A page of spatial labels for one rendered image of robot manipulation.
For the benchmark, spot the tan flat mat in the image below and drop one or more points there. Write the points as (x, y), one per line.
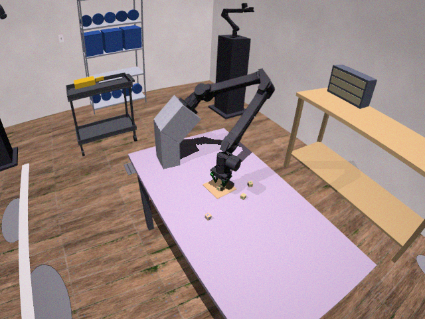
(211, 186)

